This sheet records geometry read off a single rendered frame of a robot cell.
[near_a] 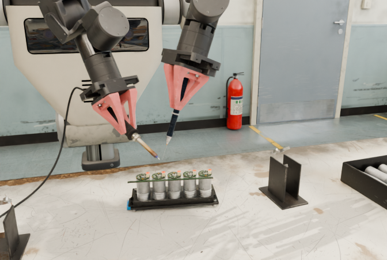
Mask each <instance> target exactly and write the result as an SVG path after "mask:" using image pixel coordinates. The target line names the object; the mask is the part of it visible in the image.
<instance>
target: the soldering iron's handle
mask: <svg viewBox="0 0 387 260"><path fill-rule="evenodd" d="M107 110H108V112H109V113H110V114H111V115H112V116H113V118H114V119H115V121H117V123H118V124H119V122H118V120H117V117H116V115H115V113H114V111H113V109H112V107H108V108H107ZM124 122H125V126H126V133H125V135H126V136H127V138H128V139H129V140H132V138H131V136H132V135H133V134H134V133H139V131H138V130H137V129H134V128H133V127H132V126H131V125H130V124H129V123H128V122H127V121H126V120H125V119H124Z"/></svg>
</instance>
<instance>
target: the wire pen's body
mask: <svg viewBox="0 0 387 260"><path fill-rule="evenodd" d="M188 80H189V78H186V77H184V78H183V84H182V88H181V95H180V101H182V99H183V97H184V94H185V90H186V87H187V84H188ZM179 112H180V111H179V110H176V109H174V110H173V112H171V114H172V117H171V120H170V124H169V128H168V132H167V134H166V135H167V136H169V137H172V136H173V132H174V128H175V125H176V122H177V118H178V116H180V114H179Z"/></svg>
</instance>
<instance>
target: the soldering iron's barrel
mask: <svg viewBox="0 0 387 260"><path fill-rule="evenodd" d="M131 138H132V139H133V141H135V142H138V143H140V144H141V145H142V146H143V147H144V148H145V149H146V150H147V151H148V152H149V153H150V154H151V155H152V156H153V157H154V158H156V156H158V154H156V152H155V151H153V150H152V149H151V148H150V147H149V146H148V145H147V144H146V143H145V142H143V141H142V140H141V136H140V135H139V134H138V133H134V134H133V135H132V136H131Z"/></svg>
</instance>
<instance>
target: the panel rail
mask: <svg viewBox="0 0 387 260"><path fill-rule="evenodd" d="M194 179H213V177H206V176H205V177H201V178H192V177H189V178H180V179H176V178H174V179H158V180H138V181H128V182H127V183H141V182H162V181H173V180H194Z"/></svg>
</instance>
